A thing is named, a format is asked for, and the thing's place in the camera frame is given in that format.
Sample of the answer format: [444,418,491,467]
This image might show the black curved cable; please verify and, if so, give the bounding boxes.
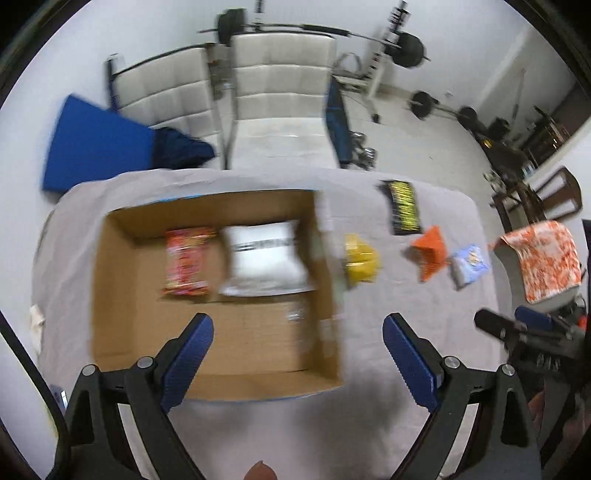
[0,310,71,480]

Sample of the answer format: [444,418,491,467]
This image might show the brown cardboard box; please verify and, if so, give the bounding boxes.
[91,188,345,403]

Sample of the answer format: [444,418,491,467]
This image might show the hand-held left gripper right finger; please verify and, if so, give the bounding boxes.
[383,313,542,480]

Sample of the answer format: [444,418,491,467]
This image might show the red snack packet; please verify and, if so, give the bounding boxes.
[163,226,219,297]

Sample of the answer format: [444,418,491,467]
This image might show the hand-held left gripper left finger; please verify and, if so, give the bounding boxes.
[44,313,215,480]

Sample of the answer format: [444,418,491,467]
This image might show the grey chair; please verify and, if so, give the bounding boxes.
[490,237,583,311]

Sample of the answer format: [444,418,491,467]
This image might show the blue and white snack packet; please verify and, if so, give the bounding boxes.
[449,244,491,291]

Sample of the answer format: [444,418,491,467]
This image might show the orange patterned cloth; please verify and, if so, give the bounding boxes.
[494,220,583,305]

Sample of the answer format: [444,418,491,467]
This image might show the black and yellow snack packet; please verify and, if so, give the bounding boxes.
[378,180,424,237]

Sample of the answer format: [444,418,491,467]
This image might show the person's right forearm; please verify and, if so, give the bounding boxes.
[526,392,591,469]

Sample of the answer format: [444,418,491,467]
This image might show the dark cluttered table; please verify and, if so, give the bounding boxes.
[480,104,573,185]

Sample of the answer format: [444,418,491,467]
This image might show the dark blue cloth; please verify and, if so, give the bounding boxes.
[151,127,219,169]

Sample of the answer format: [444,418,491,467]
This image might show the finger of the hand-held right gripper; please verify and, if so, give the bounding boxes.
[514,305,570,334]
[475,308,525,344]

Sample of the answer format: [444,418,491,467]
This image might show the brown wooden chair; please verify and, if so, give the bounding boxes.
[490,166,583,234]

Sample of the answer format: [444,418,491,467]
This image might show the blue foam mat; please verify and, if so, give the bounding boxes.
[41,94,156,195]

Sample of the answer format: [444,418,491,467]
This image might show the blue folded panel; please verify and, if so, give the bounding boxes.
[324,78,355,168]

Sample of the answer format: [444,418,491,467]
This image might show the small black barbell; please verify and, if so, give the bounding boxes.
[407,90,479,131]

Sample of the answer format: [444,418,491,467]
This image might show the white weight rack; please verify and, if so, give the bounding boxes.
[332,2,411,124]

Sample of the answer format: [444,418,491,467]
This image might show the white padded chair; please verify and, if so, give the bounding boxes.
[230,34,343,170]
[107,44,232,141]

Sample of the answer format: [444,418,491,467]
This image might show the orange snack packet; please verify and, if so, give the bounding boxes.
[407,225,450,283]

